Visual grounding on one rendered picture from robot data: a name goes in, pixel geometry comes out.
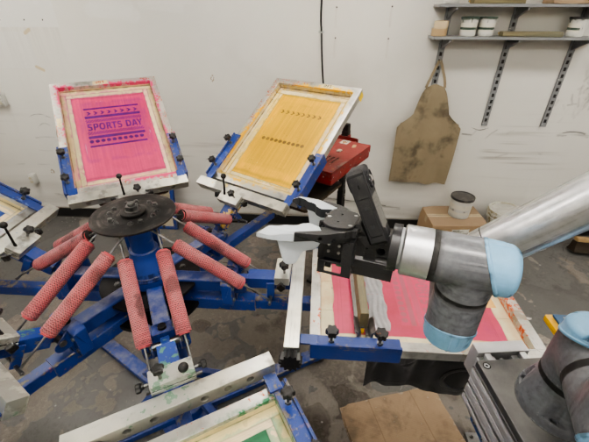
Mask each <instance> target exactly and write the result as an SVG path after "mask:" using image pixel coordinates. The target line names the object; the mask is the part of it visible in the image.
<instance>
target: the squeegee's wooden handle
mask: <svg viewBox="0 0 589 442"><path fill-rule="evenodd" d="M353 280H354V288H355V296H356V304H357V312H358V328H363V329H367V325H368V319H369V310H368V304H367V298H366V292H365V281H364V276H362V275H358V274H353Z"/></svg>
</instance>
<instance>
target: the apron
mask: <svg viewBox="0 0 589 442"><path fill-rule="evenodd" d="M439 63H440V65H441V69H442V73H443V79H444V86H441V85H438V84H433V85H431V86H429V83H430V81H431V79H432V77H433V75H434V73H435V72H436V69H437V67H438V65H439ZM428 86H429V87H428ZM425 88H426V89H425V90H424V91H423V93H422V95H421V97H420V99H419V101H418V104H417V105H416V108H415V112H414V114H413V115H412V116H411V117H410V118H408V119H407V120H405V121H404V122H402V123H400V125H398V126H397V129H396V135H395V142H394V152H393V158H392V164H391V169H390V175H389V180H388V181H389V182H390V181H393V182H419V183H422V184H431V183H435V182H436V183H440V184H445V182H446V179H447V175H448V173H449V170H450V167H451V163H452V159H453V156H454V153H455V150H456V146H457V142H458V137H459V133H460V130H461V129H460V127H459V125H458V124H457V123H456V122H455V121H454V120H453V119H452V118H451V116H450V115H449V104H448V97H447V92H446V90H445V88H446V76H445V72H444V64H443V60H441V59H440V61H437V63H436V65H435V67H434V69H433V71H432V73H431V75H430V77H429V79H428V81H427V83H426V86H425Z"/></svg>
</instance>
